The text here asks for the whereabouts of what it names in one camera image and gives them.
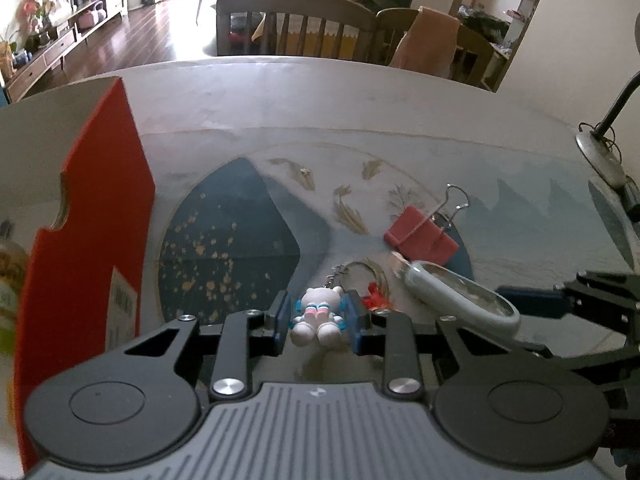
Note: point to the orange cardboard box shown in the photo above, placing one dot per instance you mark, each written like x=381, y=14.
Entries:
x=85, y=220

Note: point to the small red toy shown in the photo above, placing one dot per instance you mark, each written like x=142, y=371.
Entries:
x=376, y=301

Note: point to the dark wooden dining chair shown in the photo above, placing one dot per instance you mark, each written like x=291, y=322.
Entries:
x=295, y=20

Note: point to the wooden chair with pink cloth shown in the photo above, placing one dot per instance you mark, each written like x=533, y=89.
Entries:
x=470, y=55

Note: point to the red binder clip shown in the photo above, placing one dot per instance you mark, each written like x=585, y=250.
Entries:
x=422, y=235

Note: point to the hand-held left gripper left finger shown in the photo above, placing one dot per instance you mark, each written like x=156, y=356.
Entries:
x=282, y=317

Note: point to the pink cloth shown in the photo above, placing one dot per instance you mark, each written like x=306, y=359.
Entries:
x=430, y=40

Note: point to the pale blue oval case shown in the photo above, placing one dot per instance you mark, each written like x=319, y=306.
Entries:
x=460, y=295

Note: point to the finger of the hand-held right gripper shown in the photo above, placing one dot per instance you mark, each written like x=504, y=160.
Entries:
x=530, y=301
x=600, y=357

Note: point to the low wooden tv cabinet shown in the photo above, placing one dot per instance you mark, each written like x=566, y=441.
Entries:
x=55, y=55

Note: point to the pink flowers in vase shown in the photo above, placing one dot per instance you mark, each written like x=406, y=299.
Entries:
x=32, y=15

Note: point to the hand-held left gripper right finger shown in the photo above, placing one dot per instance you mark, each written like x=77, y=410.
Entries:
x=352, y=322

